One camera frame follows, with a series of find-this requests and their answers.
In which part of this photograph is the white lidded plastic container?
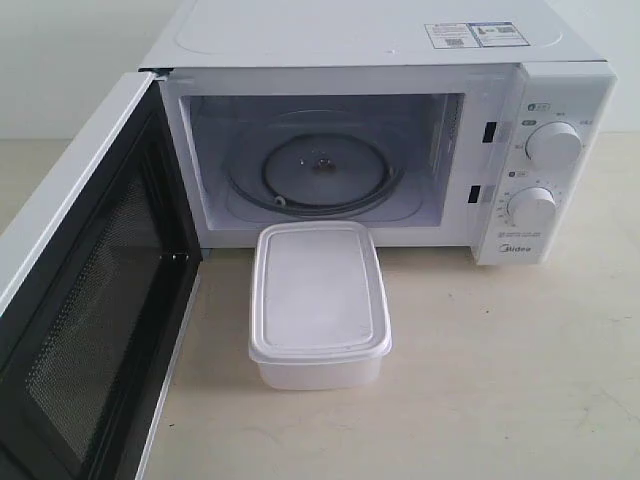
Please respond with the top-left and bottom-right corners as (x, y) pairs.
(248, 221), (392, 391)

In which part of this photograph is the glass microwave turntable plate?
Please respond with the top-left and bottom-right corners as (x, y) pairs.
(224, 109), (409, 217)

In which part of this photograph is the white microwave oven body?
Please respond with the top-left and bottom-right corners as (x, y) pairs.
(141, 1), (616, 265)

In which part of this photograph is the microwave door with black window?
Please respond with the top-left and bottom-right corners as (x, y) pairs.
(1, 72), (202, 479)

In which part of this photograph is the blue white label sticker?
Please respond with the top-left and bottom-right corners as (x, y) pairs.
(424, 21), (530, 49)

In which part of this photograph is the upper white control knob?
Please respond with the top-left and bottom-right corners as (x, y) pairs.
(525, 122), (582, 169)

